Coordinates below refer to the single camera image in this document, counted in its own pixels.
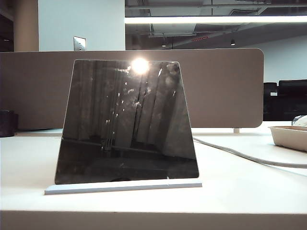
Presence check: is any brown desk divider panel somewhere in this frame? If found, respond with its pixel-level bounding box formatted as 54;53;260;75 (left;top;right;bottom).
0;47;264;132

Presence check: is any large black chair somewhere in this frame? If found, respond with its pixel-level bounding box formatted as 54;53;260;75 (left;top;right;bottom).
278;80;307;122

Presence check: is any beige paper pulp tray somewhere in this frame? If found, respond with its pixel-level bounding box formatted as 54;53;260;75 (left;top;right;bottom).
268;125;307;152

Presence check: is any white crumpled bag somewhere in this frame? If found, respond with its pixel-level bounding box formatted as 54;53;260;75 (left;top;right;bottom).
291;115;307;127

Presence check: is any long ceiling light strip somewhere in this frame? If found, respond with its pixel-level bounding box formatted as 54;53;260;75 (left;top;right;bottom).
124;16;307;24

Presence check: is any small black chair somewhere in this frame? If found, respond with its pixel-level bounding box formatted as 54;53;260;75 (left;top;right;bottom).
263;82;279;122

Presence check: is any dark round container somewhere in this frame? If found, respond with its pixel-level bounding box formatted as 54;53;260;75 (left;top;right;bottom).
0;110;19;138

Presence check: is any grey cable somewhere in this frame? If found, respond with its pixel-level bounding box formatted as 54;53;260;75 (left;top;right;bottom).
193;136;307;169

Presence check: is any metal wall switch plate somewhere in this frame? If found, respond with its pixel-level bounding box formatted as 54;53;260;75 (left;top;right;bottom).
73;35;87;52

